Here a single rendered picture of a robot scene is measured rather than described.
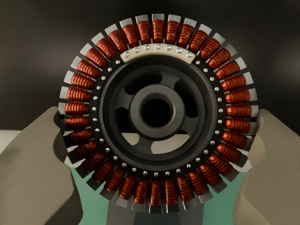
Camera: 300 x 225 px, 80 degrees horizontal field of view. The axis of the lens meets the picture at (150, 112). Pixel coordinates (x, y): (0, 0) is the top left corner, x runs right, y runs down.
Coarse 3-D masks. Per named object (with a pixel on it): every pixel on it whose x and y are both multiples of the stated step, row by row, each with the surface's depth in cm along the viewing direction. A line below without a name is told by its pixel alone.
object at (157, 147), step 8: (0, 136) 20; (8, 136) 20; (128, 136) 19; (136, 136) 19; (176, 136) 19; (184, 136) 19; (248, 136) 19; (0, 144) 20; (152, 144) 19; (160, 144) 19; (168, 144) 19; (176, 144) 19; (0, 152) 20; (152, 152) 19; (160, 152) 19; (248, 152) 19; (248, 160) 19; (240, 168) 19; (248, 168) 19
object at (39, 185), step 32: (32, 128) 9; (0, 160) 7; (32, 160) 7; (64, 160) 9; (0, 192) 6; (32, 192) 6; (64, 192) 6; (0, 224) 5; (32, 224) 5; (64, 224) 6
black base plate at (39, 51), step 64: (0, 0) 18; (64, 0) 18; (128, 0) 18; (192, 0) 18; (256, 0) 18; (0, 64) 18; (64, 64) 18; (256, 64) 17; (0, 128) 18; (128, 128) 17
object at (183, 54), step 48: (144, 48) 10; (192, 48) 10; (96, 96) 10; (144, 96) 11; (240, 96) 10; (96, 144) 10; (144, 144) 12; (192, 144) 11; (240, 144) 9; (144, 192) 9; (192, 192) 9
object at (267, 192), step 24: (264, 120) 9; (264, 144) 8; (288, 144) 8; (264, 168) 7; (288, 168) 7; (240, 192) 7; (264, 192) 6; (288, 192) 6; (240, 216) 6; (264, 216) 5; (288, 216) 5
